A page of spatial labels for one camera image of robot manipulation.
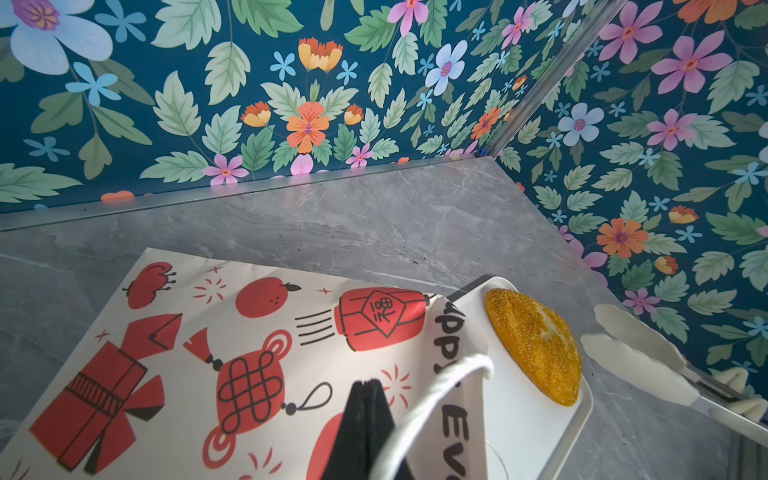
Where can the white rectangular tray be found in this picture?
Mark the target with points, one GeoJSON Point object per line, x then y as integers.
{"type": "Point", "coordinates": [528, 436]}

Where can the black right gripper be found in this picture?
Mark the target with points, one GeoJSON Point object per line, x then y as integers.
{"type": "Point", "coordinates": [645, 359]}

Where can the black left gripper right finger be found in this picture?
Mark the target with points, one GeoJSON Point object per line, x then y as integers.
{"type": "Point", "coordinates": [387, 444]}

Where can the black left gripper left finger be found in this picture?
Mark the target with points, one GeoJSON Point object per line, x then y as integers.
{"type": "Point", "coordinates": [349, 457]}

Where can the red white paper bag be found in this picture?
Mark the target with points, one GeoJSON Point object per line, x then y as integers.
{"type": "Point", "coordinates": [208, 369]}

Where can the round yellow fake bun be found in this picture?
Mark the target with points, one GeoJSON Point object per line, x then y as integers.
{"type": "Point", "coordinates": [540, 342]}

